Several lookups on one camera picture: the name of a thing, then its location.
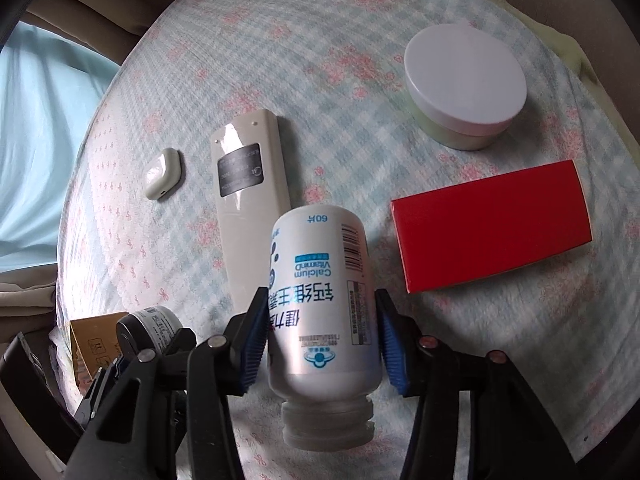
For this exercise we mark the white supplement bottle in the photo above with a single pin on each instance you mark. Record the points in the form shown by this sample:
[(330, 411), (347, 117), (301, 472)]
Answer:
[(320, 310)]

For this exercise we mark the red cardboard box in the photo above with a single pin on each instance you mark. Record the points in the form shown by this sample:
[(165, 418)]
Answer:
[(490, 225)]

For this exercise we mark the round jar with white lid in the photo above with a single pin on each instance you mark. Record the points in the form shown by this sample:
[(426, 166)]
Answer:
[(465, 75)]

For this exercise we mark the gold cardboard box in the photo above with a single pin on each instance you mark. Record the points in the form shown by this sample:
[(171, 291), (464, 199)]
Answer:
[(90, 350)]

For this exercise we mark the black flat case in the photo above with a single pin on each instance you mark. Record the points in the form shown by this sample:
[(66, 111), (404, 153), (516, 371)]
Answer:
[(30, 385)]

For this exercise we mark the small jar with black lid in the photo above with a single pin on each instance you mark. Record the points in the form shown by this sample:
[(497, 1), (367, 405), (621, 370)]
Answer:
[(156, 327)]

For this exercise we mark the white earbud case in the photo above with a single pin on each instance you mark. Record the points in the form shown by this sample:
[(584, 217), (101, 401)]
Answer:
[(162, 172)]

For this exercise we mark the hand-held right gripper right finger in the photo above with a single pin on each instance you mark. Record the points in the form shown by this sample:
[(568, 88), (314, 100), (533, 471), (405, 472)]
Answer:
[(392, 347)]

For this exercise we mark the floral checked blanket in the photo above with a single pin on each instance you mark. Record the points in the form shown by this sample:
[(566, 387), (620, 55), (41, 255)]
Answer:
[(350, 110)]

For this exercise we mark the light blue cloth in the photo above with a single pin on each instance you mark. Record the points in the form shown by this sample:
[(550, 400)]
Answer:
[(40, 135)]

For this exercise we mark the beige remote control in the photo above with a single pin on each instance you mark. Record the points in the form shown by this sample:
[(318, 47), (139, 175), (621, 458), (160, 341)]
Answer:
[(247, 210)]

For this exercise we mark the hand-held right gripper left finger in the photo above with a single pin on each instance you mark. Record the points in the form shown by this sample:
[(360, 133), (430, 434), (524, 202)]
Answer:
[(252, 347)]

